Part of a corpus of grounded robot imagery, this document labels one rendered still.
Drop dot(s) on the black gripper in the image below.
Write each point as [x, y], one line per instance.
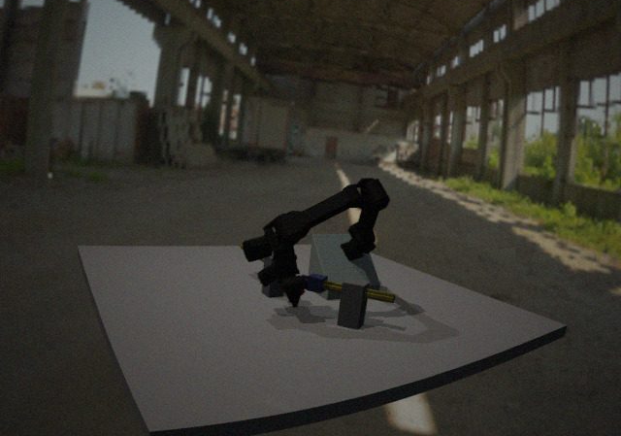
[291, 284]

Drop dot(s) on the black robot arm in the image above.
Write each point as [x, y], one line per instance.
[293, 226]

